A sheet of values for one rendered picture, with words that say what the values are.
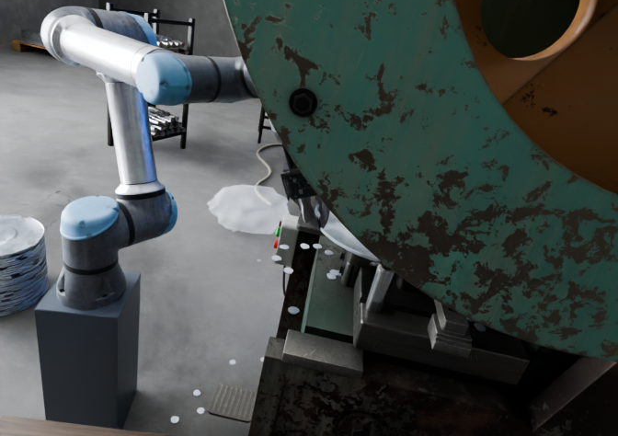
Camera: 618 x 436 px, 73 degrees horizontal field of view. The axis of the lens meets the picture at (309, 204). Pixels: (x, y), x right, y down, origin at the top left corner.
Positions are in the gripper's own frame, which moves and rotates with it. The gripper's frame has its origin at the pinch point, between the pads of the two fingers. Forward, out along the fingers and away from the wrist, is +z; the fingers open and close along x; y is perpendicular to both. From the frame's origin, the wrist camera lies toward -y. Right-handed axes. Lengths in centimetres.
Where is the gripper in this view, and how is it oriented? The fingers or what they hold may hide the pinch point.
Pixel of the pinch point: (319, 221)
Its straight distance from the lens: 83.1
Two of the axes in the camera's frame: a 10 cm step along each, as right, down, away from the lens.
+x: 9.7, -1.9, -1.6
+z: 2.4, 8.9, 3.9
